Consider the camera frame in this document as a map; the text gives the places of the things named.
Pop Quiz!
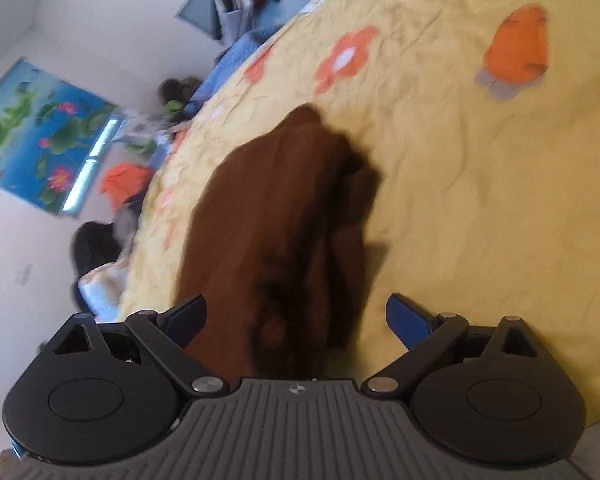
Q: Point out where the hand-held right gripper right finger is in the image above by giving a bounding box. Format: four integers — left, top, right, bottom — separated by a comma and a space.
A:
361, 291, 539, 396

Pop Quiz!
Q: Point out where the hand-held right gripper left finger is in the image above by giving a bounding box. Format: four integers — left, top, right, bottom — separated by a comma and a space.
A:
54, 293, 230, 396

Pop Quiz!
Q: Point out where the brown knit garment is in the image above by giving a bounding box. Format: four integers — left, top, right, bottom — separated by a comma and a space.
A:
175, 102, 386, 381

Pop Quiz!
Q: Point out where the white and blue quilt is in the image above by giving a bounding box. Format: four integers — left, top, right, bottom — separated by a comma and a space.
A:
74, 259, 132, 324

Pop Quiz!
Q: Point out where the black cloth heap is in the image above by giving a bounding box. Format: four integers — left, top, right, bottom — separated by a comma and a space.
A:
70, 220, 127, 281

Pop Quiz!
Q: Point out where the yellow flowered bedsheet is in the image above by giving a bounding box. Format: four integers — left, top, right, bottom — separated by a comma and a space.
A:
117, 0, 600, 421

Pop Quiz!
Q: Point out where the orange cloth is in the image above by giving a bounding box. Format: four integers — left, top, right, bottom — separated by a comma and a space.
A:
100, 161, 156, 213

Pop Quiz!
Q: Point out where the patterned white cloth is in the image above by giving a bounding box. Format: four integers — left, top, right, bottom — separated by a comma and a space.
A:
115, 112, 191, 157

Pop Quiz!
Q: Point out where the dark cloth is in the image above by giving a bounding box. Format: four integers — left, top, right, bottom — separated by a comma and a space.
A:
157, 76, 204, 106

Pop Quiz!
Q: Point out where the lotus flower wall poster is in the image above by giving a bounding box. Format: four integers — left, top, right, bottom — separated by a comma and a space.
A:
0, 57, 118, 216

